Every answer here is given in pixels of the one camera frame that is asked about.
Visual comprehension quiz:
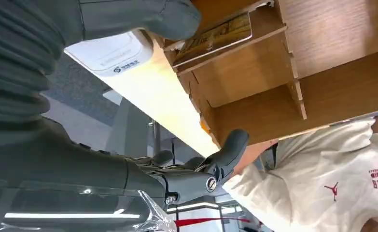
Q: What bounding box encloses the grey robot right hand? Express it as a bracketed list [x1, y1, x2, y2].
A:
[0, 0, 250, 232]

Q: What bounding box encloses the clear plastic film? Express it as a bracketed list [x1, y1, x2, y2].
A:
[0, 178, 178, 232]

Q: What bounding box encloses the white card reader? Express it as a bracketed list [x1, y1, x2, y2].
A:
[64, 29, 155, 78]

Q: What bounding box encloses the red floor tape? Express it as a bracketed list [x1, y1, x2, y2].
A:
[174, 217, 251, 228]

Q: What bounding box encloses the person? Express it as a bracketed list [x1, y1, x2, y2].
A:
[222, 112, 378, 232]

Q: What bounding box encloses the wooden card box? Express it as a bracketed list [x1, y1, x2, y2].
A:
[158, 0, 378, 148]

